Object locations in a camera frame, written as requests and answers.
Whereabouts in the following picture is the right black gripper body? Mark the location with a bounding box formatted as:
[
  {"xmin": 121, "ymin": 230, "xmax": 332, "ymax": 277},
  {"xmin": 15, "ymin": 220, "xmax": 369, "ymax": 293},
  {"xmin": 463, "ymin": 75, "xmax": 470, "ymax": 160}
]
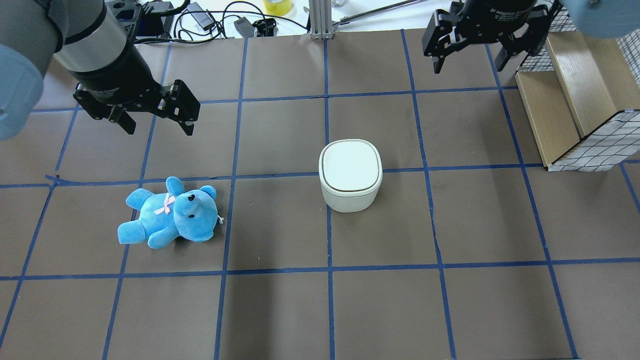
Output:
[{"xmin": 454, "ymin": 0, "xmax": 537, "ymax": 43}]

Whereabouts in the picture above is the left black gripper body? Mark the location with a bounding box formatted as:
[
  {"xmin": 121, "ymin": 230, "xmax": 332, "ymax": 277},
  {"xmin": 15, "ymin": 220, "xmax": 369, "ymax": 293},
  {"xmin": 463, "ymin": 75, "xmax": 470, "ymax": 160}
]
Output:
[{"xmin": 70, "ymin": 44, "xmax": 162, "ymax": 107}]

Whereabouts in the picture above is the white trash can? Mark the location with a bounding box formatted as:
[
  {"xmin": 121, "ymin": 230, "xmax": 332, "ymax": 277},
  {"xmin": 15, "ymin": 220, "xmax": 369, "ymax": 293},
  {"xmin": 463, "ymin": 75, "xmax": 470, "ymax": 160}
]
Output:
[{"xmin": 318, "ymin": 138, "xmax": 383, "ymax": 214}]

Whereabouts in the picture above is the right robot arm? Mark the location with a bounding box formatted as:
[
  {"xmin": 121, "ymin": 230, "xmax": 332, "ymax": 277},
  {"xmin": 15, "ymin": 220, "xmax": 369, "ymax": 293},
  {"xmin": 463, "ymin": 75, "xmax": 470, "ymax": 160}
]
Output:
[{"xmin": 422, "ymin": 0, "xmax": 639, "ymax": 75}]

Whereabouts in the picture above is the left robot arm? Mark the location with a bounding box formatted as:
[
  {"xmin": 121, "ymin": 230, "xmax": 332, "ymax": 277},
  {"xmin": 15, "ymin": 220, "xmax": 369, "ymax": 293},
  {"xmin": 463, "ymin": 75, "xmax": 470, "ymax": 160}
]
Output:
[{"xmin": 0, "ymin": 0, "xmax": 201, "ymax": 141}]

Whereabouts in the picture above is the black power adapter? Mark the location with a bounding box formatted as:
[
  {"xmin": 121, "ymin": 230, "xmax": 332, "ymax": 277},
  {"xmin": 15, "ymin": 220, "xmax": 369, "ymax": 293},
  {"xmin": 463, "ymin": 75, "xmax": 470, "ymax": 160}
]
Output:
[{"xmin": 186, "ymin": 2, "xmax": 217, "ymax": 31}]

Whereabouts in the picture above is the blue teddy bear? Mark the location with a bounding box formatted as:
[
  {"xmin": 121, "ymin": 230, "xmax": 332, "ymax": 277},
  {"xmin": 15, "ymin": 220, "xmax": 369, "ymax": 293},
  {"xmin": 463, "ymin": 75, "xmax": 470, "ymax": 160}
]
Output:
[{"xmin": 117, "ymin": 177, "xmax": 225, "ymax": 249}]

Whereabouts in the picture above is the yellow tape roll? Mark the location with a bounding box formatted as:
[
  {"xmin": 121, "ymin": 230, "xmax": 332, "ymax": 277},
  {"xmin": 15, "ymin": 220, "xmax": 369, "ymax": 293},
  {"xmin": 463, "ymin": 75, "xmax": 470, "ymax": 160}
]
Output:
[{"xmin": 263, "ymin": 0, "xmax": 293, "ymax": 17}]

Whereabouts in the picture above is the wooden wire shelf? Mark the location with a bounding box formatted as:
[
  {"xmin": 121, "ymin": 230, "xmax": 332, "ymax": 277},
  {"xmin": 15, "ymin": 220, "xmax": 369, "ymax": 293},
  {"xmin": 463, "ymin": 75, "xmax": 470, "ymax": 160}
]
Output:
[{"xmin": 514, "ymin": 8, "xmax": 639, "ymax": 173}]

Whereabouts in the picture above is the aluminium frame post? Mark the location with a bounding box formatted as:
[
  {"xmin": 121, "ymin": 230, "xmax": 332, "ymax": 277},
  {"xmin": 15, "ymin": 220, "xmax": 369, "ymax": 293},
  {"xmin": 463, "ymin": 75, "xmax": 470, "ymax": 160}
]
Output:
[{"xmin": 308, "ymin": 0, "xmax": 335, "ymax": 40}]

